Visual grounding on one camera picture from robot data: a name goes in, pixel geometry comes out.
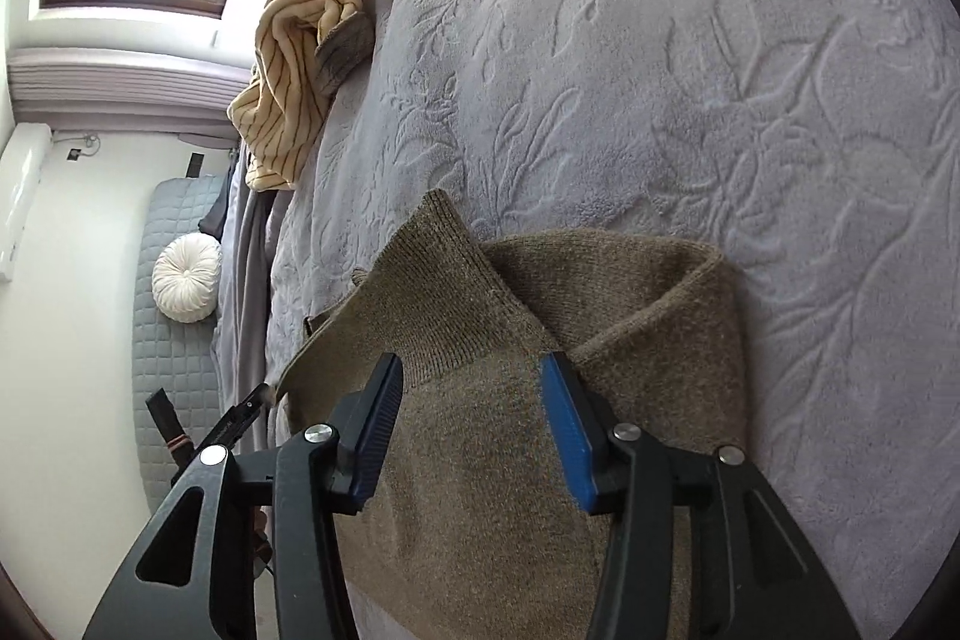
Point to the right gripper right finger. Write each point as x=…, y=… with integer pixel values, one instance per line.
x=754, y=573

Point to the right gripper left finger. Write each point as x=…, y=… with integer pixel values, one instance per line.
x=190, y=574

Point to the brown knit sweater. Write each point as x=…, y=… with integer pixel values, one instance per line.
x=471, y=532

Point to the grey quilted mattress pad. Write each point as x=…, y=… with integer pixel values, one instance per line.
x=168, y=355

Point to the round white pleated cushion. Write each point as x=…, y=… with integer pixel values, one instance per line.
x=185, y=277

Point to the yellow striped garment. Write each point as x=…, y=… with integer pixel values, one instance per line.
x=322, y=10

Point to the folded lavender window blind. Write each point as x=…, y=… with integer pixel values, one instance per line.
x=80, y=89

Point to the embossed lavender bedspread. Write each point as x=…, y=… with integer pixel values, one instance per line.
x=815, y=142

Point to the white wall air conditioner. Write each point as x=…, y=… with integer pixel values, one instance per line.
x=20, y=173

